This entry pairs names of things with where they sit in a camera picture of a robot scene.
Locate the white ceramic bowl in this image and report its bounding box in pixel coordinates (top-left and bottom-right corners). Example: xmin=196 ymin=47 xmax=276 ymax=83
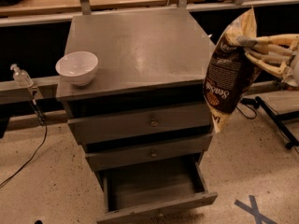
xmin=55 ymin=51 xmax=98 ymax=86

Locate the black stand leg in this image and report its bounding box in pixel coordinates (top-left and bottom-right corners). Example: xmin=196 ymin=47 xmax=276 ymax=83
xmin=255 ymin=96 xmax=299 ymax=149

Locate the blue tape cross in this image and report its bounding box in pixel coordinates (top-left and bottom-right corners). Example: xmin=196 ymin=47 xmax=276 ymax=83
xmin=235 ymin=195 xmax=277 ymax=224

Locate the bottom grey open drawer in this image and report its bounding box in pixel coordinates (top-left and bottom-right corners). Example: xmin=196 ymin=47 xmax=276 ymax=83
xmin=97 ymin=156 xmax=218 ymax=224

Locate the grey metal rail left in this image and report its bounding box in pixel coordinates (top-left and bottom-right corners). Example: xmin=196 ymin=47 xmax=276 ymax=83
xmin=0 ymin=76 xmax=60 ymax=105

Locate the middle grey drawer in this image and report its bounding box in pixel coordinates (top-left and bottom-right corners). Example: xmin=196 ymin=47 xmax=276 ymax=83
xmin=85 ymin=133 xmax=212 ymax=172

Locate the top grey drawer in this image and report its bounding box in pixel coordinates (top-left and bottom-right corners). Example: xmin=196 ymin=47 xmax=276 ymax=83
xmin=68 ymin=103 xmax=212 ymax=145

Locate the black floor cable left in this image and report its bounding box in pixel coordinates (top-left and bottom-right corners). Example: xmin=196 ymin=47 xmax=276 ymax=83
xmin=0 ymin=100 xmax=49 ymax=189

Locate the brown chip bag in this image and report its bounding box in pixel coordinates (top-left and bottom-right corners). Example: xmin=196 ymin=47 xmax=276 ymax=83
xmin=203 ymin=8 xmax=262 ymax=133

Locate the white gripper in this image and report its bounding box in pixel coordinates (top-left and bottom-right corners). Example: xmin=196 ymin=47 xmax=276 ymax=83
xmin=235 ymin=34 xmax=299 ymax=87

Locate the clear hand sanitizer bottle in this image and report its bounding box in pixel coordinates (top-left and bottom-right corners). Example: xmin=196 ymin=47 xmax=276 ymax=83
xmin=10 ymin=63 xmax=34 ymax=88

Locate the black power adapter with cable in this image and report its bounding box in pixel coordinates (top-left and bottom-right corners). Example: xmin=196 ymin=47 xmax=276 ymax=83
xmin=236 ymin=98 xmax=260 ymax=119

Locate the grey wooden drawer cabinet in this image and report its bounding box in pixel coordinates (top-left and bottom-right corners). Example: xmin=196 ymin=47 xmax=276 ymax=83
xmin=55 ymin=7 xmax=219 ymax=224

